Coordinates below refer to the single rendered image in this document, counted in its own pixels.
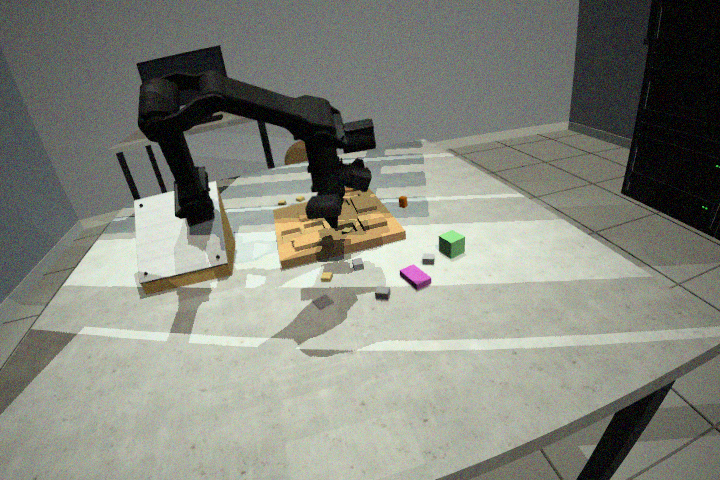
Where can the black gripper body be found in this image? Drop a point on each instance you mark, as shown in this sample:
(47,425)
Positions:
(324,181)

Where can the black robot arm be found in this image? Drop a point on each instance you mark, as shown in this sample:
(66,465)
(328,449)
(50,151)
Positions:
(310,119)

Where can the purple rectangular block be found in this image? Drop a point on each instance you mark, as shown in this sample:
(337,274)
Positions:
(415,277)

